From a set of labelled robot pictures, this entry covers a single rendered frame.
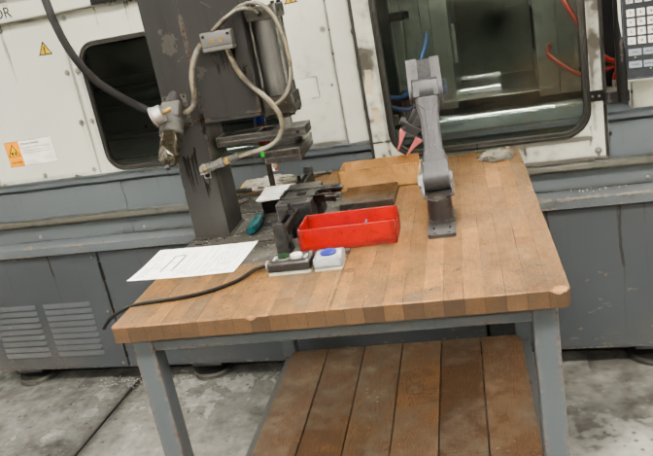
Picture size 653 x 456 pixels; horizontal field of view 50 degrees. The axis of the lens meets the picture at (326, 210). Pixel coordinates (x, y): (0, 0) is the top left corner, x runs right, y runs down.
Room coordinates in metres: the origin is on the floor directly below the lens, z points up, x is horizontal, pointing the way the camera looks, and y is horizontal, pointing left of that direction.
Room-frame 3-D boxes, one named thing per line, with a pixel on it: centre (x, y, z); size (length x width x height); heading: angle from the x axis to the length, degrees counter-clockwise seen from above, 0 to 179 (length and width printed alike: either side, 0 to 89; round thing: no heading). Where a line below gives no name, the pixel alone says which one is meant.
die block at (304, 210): (1.95, 0.07, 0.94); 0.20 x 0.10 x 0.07; 167
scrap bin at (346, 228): (1.72, -0.05, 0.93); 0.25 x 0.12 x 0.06; 77
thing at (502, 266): (1.87, -0.08, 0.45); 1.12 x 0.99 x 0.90; 167
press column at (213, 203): (2.01, 0.32, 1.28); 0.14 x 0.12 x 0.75; 167
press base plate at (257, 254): (1.99, 0.14, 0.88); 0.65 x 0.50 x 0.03; 167
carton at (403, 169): (2.18, -0.19, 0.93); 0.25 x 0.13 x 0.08; 77
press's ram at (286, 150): (1.95, 0.14, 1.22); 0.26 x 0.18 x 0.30; 77
